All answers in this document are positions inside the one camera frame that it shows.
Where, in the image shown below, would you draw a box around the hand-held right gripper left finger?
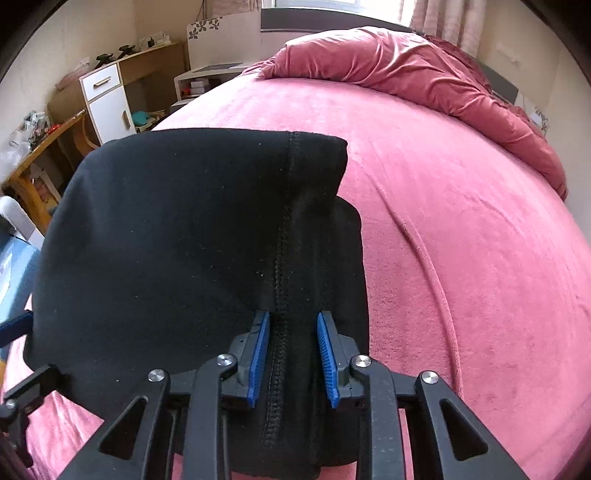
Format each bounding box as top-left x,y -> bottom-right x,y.
55,310 -> 271,480

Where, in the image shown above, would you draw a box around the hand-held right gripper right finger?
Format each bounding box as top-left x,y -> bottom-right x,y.
316,311 -> 532,480

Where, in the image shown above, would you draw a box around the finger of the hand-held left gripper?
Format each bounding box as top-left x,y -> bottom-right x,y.
0,310 -> 35,349
0,364 -> 63,468

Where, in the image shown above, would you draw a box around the black pants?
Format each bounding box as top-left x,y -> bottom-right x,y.
25,128 -> 370,478

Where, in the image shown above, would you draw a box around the light blue sheet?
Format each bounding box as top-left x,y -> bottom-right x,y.
0,237 -> 41,324

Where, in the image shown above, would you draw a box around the white chair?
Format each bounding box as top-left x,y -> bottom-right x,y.
0,196 -> 44,248

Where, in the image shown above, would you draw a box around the pink bed sheet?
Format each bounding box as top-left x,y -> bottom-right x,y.
0,71 -> 591,480

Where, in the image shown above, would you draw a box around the curved wooden table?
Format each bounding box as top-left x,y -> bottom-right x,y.
2,111 -> 100,232

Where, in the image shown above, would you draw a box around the clear plastic bags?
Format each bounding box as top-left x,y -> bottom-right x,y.
0,111 -> 52,172

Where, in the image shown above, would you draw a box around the white cabinet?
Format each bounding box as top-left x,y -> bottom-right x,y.
78,62 -> 139,146

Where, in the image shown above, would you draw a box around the white bedside table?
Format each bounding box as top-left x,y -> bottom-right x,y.
173,61 -> 260,106

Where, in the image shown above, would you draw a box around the wooden desk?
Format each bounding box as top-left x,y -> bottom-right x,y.
48,41 -> 186,137

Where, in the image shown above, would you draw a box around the red velvet quilt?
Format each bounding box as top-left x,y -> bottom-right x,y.
242,27 -> 568,201

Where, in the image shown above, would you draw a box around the white floral headboard panel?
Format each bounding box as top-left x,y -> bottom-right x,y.
530,107 -> 551,138
186,9 -> 262,71

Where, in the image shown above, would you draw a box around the dark grey headboard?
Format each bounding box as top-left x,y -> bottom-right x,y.
260,7 -> 519,106

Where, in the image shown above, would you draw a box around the window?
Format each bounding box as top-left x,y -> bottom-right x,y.
272,0 -> 411,14

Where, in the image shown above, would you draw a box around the patterned beige curtain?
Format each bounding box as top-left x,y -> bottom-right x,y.
409,0 -> 498,58

